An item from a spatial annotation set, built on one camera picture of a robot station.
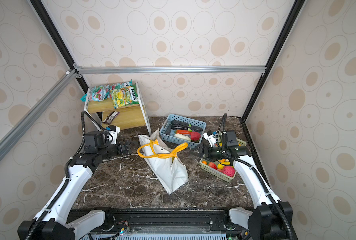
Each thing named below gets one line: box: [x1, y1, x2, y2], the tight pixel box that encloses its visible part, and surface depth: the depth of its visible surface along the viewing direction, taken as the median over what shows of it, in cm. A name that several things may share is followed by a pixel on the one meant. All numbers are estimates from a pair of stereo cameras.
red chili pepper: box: [174, 129, 192, 135], surface depth 111 cm
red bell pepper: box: [190, 131, 201, 141], surface depth 105 cm
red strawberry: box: [209, 162, 218, 170], surface depth 91 cm
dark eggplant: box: [170, 120, 203, 132], surface depth 112 cm
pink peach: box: [222, 166, 236, 178], surface depth 84 cm
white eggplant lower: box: [174, 133, 192, 142], surface depth 105 cm
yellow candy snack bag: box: [112, 88, 127, 109], surface depth 81 cm
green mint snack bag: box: [123, 79, 140, 105], surface depth 85 cm
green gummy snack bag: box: [80, 84, 112, 102], surface depth 84 cm
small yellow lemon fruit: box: [216, 163, 225, 170], surface depth 91 cm
